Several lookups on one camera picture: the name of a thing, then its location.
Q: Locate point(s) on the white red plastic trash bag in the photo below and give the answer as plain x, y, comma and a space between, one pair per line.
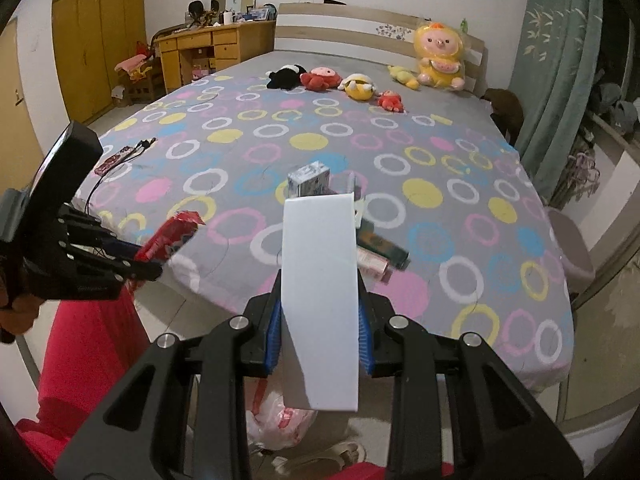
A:
270, 424

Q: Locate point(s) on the brown plush by bed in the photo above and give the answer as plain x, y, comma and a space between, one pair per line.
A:
506, 112

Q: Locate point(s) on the wooden desk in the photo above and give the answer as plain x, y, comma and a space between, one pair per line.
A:
211, 48

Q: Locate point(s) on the small yellow green plush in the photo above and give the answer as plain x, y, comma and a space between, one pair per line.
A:
404, 76

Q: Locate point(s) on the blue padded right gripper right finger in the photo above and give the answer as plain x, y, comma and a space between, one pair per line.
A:
365, 341

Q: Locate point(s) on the teal bamboo curtain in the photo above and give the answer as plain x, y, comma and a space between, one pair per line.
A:
552, 77

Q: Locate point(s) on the small red plush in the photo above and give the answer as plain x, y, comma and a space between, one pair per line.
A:
391, 101

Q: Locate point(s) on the red snack wrapper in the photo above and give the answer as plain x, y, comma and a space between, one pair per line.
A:
170, 237

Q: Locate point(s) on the beige slipper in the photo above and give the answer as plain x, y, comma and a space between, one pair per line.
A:
339, 456

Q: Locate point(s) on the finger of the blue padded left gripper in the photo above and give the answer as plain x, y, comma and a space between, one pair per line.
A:
122, 264

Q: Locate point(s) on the red monkey plush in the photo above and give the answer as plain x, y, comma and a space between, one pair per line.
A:
320, 79

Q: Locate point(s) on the bed with circle-pattern sheet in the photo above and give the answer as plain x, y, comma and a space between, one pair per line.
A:
439, 181

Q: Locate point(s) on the person in red clothes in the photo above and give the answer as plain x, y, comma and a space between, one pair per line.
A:
91, 345

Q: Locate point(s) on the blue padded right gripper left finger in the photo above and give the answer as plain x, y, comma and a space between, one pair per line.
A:
273, 331

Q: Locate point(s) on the blue white milk carton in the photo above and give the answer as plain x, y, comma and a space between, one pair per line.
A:
309, 180

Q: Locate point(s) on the yellow wooden wardrobe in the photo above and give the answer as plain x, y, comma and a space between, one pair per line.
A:
90, 37

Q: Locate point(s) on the wooden chair with clothes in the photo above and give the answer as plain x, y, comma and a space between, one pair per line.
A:
139, 78

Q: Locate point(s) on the large yellow pig plush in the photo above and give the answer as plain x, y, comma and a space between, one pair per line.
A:
440, 53

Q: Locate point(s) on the black white plush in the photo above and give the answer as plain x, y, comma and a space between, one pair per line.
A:
285, 78

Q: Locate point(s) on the dark green gold box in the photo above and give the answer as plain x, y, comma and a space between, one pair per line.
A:
396, 256

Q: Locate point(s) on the red power strip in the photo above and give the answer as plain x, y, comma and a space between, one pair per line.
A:
113, 161

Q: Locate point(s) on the striped wooden headboard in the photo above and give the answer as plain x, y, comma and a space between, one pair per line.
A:
375, 36

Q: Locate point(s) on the yellow white plush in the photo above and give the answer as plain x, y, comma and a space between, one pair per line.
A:
358, 87

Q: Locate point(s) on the white square box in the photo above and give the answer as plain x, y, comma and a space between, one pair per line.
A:
319, 297

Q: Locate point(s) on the white red medicine box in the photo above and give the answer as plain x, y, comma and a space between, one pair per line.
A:
372, 264

